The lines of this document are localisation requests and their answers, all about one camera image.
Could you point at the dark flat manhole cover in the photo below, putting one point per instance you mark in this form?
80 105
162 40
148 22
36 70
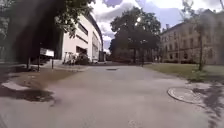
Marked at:
111 69

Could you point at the grey asphalt road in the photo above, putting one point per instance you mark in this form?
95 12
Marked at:
116 96

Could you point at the white curved building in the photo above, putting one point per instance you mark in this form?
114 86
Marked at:
83 40

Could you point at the large dark tree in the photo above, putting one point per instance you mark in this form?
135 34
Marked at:
135 33

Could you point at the row of parked bicycles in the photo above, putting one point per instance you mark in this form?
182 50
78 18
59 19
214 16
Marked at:
71 59

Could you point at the white sign board on posts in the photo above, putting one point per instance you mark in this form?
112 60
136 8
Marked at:
46 52

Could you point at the grass lawn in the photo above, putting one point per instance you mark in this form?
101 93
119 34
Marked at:
180 69

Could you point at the bare dirt patch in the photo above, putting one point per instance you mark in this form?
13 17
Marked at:
36 78

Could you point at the brown brick building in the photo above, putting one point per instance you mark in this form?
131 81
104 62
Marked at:
186 40

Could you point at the round manhole cover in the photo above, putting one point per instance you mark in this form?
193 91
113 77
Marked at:
185 95

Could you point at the big shady tree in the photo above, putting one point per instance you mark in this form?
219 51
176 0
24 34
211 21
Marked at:
33 26

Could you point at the thin young tree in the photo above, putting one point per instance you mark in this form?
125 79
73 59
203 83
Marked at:
201 43

